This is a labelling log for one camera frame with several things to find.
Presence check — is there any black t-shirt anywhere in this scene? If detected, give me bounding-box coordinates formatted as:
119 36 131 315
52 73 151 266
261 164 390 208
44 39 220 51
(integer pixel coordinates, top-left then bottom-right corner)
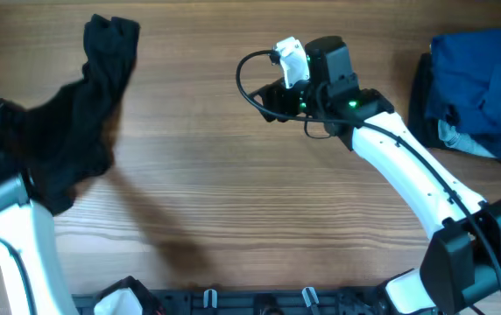
0 15 140 215

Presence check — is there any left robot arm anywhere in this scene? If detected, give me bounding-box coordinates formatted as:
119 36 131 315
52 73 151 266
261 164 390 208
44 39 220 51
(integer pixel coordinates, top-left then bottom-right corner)
0 113 83 314

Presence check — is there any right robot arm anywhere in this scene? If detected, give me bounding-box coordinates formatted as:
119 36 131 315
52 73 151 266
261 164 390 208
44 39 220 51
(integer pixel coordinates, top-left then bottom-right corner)
244 36 501 314

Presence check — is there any black garment under pile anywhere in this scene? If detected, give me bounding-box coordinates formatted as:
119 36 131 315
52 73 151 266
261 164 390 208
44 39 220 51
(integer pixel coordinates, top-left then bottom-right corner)
407 52 451 151

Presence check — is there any grey white garment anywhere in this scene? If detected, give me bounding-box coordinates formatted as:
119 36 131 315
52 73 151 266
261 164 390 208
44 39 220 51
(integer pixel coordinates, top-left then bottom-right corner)
437 120 496 158

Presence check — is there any blue garment pile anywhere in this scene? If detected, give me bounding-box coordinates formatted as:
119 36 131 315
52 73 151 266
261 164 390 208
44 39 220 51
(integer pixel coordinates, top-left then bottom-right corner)
425 30 501 162

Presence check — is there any right black cable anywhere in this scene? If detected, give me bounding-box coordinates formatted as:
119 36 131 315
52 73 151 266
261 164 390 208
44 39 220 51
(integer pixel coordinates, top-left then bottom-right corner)
235 49 501 315

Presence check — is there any black cable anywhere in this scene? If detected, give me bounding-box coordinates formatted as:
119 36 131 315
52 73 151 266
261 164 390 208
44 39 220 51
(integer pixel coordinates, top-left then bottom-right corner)
235 49 501 315
0 234 39 315

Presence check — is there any left black cable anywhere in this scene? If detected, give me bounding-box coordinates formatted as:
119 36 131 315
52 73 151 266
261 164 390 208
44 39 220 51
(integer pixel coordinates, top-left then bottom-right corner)
0 234 39 315

